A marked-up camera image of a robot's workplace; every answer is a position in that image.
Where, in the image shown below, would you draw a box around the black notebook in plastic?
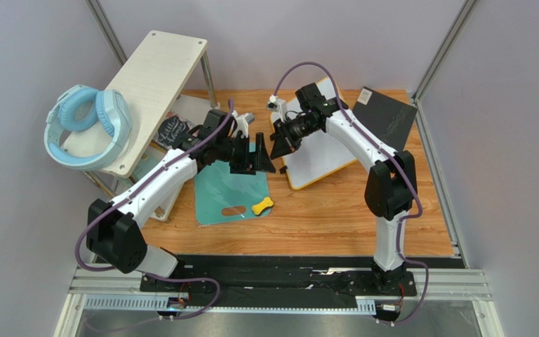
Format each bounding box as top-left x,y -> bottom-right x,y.
352,87 -> 418,151

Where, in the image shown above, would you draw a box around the dark floral book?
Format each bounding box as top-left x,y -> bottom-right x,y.
151,110 -> 195,152

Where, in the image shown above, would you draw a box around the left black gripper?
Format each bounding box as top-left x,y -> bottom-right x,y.
215,133 -> 275,176

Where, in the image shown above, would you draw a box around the slotted cable duct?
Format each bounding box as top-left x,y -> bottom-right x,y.
84,296 -> 377,315

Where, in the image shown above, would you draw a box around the blue headphones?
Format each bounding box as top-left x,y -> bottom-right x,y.
44,85 -> 133,171

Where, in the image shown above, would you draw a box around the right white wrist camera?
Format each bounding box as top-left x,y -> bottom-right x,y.
265,94 -> 288,124

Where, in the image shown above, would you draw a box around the white two-tier shelf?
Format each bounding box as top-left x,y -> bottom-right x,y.
59,30 -> 221,223

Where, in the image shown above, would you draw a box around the teal cutting mat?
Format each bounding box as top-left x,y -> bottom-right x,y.
194,161 -> 270,225

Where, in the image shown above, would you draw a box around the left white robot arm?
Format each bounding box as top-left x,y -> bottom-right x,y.
77,109 -> 275,278

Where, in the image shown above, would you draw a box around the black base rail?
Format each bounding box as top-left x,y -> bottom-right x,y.
140,255 -> 418,309

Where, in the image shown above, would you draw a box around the yellow bone-shaped eraser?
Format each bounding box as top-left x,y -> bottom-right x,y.
251,197 -> 274,216

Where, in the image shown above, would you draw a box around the teal notebook on lower shelf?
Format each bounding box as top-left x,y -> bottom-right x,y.
129,152 -> 159,183

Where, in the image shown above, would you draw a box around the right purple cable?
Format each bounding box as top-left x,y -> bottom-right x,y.
273,61 -> 430,326

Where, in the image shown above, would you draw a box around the yellow framed whiteboard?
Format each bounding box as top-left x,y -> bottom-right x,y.
281,77 -> 359,191

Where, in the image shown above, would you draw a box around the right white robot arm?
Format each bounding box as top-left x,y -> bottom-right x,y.
266,84 -> 418,293

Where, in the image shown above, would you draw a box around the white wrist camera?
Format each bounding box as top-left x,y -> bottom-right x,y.
231,111 -> 255,139
265,94 -> 288,124

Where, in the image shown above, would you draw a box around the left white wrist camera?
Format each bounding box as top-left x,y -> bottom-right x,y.
231,111 -> 255,139

